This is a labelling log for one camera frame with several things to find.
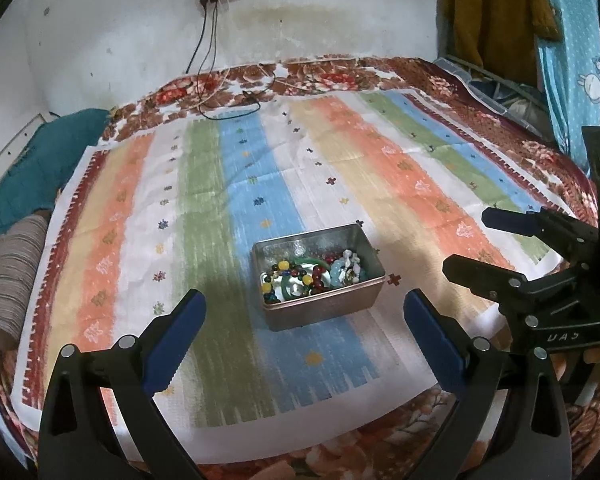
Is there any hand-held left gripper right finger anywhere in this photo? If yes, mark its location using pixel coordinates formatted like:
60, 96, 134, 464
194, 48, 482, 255
402, 287, 573, 480

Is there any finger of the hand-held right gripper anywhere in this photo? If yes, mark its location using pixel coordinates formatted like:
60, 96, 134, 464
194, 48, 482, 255
442, 254, 588, 313
481, 206, 600, 261

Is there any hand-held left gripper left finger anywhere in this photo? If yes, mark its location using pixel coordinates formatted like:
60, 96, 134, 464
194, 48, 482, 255
37, 287, 208, 480

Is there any light blue bead bracelet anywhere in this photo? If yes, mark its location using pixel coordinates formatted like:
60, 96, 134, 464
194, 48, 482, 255
327, 260, 353, 288
337, 249, 368, 283

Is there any metal tin box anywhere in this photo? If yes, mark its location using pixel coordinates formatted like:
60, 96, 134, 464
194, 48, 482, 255
251, 223, 386, 332

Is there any multicolour bead bracelet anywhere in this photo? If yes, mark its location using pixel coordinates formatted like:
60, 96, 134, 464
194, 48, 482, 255
260, 259, 313, 306

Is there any striped pastel cloth mat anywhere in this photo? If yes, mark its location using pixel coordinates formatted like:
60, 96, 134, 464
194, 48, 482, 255
17, 87, 588, 441

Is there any green jade bangle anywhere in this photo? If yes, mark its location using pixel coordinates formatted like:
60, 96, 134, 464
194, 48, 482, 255
275, 257, 333, 301

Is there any blue printed cloth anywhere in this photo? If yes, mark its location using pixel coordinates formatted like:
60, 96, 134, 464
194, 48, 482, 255
532, 0, 600, 176

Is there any grey striped bolster roll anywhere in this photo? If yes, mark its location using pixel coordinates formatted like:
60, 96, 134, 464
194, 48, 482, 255
0, 215, 51, 351

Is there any mustard yellow garment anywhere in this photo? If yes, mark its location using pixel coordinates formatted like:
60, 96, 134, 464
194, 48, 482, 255
437, 0, 561, 68

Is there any teal pillow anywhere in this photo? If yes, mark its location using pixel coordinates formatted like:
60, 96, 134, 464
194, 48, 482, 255
0, 108, 113, 237

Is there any brown floral blanket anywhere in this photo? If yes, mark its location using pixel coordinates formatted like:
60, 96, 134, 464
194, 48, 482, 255
0, 55, 600, 480

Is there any dark red bead bracelet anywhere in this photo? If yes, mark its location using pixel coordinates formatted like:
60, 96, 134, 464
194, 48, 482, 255
305, 247, 341, 293

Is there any black cable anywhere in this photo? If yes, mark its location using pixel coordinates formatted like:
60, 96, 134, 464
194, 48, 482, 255
185, 0, 263, 121

